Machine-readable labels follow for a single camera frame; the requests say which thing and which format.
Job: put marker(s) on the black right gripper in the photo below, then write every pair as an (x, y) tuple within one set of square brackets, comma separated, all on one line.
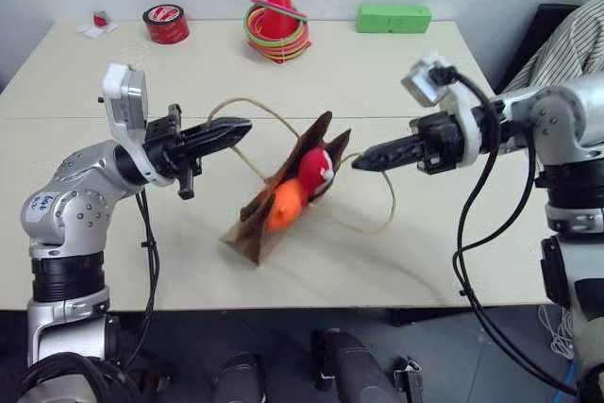
[(441, 141)]

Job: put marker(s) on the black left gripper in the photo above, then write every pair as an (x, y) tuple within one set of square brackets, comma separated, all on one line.
[(162, 148)]

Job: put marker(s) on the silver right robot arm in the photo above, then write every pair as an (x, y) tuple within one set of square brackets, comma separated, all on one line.
[(566, 139)]

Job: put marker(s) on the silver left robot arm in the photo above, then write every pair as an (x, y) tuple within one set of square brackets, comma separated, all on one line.
[(71, 214)]

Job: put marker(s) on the red round fruit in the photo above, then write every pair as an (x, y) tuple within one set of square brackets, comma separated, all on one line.
[(313, 169)]

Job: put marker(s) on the orange fruit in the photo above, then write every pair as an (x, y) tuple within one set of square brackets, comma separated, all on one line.
[(283, 207)]

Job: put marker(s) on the red tape roll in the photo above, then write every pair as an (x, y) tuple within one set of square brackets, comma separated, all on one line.
[(166, 24)]

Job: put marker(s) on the green foam block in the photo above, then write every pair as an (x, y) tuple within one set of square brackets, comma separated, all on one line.
[(394, 19)]

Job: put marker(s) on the red traffic cone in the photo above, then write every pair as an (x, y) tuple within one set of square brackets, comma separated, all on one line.
[(278, 2)]

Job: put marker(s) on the small red and white packet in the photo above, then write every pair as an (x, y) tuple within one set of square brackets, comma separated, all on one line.
[(98, 21)]

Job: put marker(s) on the black chair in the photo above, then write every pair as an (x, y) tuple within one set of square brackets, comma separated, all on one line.
[(547, 25)]

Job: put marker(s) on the striped beige cloth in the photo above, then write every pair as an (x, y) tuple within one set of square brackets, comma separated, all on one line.
[(571, 39)]

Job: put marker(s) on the dark rounded robot leg part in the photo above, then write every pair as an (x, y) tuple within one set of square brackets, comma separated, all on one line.
[(351, 365), (238, 377)]

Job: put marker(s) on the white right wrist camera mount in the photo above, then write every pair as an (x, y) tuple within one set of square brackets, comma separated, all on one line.
[(464, 115)]

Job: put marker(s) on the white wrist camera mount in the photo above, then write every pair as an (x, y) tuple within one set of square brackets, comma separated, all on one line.
[(123, 96), (464, 115)]

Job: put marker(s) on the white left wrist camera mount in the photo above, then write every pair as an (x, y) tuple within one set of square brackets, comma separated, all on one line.
[(123, 96)]

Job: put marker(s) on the small black metal bracket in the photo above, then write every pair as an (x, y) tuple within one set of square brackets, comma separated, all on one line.
[(409, 379)]

